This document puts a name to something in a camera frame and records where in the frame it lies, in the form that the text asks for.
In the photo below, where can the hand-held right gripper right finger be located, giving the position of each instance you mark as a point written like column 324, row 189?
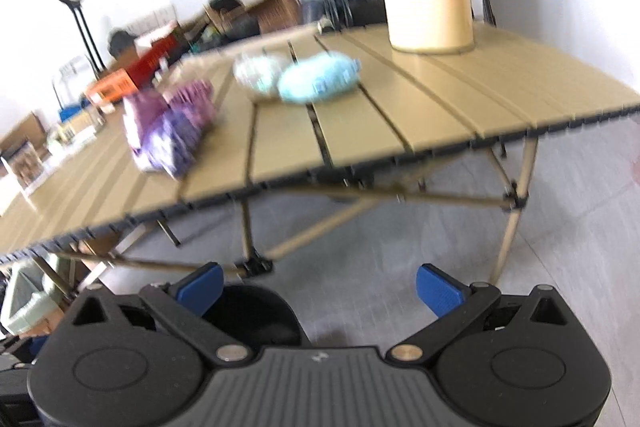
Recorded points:
column 440, row 292

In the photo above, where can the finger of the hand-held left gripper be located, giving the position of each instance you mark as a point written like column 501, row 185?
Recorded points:
column 35, row 348

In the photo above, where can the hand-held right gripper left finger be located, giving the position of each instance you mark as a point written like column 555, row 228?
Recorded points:
column 202, row 287

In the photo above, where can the black round bin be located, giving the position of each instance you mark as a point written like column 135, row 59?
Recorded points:
column 255, row 317

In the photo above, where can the blue plush toy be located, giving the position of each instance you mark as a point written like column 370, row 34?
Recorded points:
column 315, row 79

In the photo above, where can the cardboard box with green liner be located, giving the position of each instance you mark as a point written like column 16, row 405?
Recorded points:
column 25, row 302

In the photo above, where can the purple printed packet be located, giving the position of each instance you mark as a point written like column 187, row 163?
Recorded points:
column 167, row 152

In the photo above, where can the clear snack jar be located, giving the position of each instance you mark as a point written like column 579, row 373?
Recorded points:
column 25, row 167

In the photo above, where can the tan folding table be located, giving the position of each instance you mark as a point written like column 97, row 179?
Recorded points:
column 425, row 107

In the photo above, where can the open cardboard box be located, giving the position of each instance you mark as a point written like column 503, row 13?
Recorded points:
column 22, row 129

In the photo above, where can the crumpled white tissue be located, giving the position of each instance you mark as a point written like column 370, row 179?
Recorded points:
column 257, row 74

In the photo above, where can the orange cardboard box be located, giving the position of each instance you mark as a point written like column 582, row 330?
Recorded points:
column 125, row 79

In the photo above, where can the black bag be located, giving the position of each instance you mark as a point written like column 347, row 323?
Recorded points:
column 122, row 42

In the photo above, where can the silver metal frame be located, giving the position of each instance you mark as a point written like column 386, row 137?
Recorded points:
column 62, row 77

